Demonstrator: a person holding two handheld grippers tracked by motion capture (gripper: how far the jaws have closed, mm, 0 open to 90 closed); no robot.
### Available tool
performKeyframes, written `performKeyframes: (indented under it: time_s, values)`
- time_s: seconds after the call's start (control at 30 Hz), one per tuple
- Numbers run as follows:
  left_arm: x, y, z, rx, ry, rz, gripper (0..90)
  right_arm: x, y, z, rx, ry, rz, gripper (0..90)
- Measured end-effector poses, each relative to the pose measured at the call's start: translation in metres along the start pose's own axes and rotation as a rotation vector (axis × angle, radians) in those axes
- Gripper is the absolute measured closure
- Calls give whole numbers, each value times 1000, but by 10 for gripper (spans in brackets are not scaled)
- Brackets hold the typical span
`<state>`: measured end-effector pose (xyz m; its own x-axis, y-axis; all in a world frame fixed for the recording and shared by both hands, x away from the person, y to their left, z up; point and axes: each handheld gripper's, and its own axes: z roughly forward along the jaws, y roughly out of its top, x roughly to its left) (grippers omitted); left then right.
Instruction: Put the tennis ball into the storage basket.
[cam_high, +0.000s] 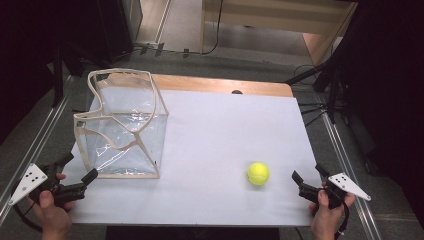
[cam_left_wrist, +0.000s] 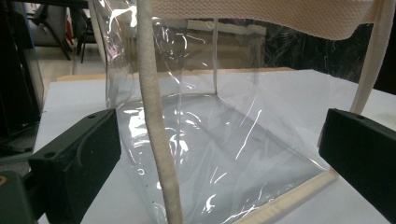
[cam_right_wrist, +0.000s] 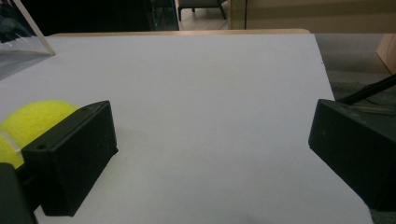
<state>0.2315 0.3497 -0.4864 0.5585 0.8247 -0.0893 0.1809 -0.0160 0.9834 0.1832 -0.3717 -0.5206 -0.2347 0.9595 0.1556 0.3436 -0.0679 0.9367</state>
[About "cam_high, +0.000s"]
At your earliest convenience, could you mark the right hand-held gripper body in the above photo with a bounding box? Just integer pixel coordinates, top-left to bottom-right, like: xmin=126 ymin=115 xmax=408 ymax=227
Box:
xmin=298 ymin=172 xmax=372 ymax=210

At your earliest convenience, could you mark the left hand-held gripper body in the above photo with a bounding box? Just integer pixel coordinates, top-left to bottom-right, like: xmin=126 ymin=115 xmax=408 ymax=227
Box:
xmin=7 ymin=162 xmax=87 ymax=208

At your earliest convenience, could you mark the yellow tennis ball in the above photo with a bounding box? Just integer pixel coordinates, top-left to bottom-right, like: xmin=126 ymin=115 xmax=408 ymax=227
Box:
xmin=246 ymin=162 xmax=271 ymax=186

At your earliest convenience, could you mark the clear plastic bag beige trim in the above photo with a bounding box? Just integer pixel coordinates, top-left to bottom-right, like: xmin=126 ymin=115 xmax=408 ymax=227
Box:
xmin=73 ymin=68 xmax=170 ymax=180

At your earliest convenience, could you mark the person's right hand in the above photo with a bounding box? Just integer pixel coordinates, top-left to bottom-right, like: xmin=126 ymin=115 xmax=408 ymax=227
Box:
xmin=308 ymin=181 xmax=356 ymax=240

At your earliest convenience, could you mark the black tripod stand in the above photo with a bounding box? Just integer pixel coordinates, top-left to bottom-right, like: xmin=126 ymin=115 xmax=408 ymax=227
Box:
xmin=285 ymin=49 xmax=351 ymax=128

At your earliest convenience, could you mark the white table mat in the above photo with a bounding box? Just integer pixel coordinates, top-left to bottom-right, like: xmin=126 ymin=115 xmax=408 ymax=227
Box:
xmin=61 ymin=87 xmax=323 ymax=228

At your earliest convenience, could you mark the dark cabinet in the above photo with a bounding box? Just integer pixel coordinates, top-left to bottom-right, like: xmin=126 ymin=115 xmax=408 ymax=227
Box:
xmin=59 ymin=0 xmax=144 ymax=64

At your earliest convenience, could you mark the wooden cabinet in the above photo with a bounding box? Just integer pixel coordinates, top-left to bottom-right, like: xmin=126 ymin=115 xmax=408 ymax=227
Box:
xmin=199 ymin=0 xmax=358 ymax=67

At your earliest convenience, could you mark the metal rail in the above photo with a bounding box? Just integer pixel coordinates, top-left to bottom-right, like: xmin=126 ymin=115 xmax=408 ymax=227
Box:
xmin=314 ymin=93 xmax=383 ymax=240
xmin=0 ymin=74 xmax=76 ymax=228

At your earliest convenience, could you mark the black cable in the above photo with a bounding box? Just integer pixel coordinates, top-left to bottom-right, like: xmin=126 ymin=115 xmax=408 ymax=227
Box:
xmin=133 ymin=0 xmax=224 ymax=56
xmin=10 ymin=179 xmax=44 ymax=233
xmin=334 ymin=201 xmax=350 ymax=240

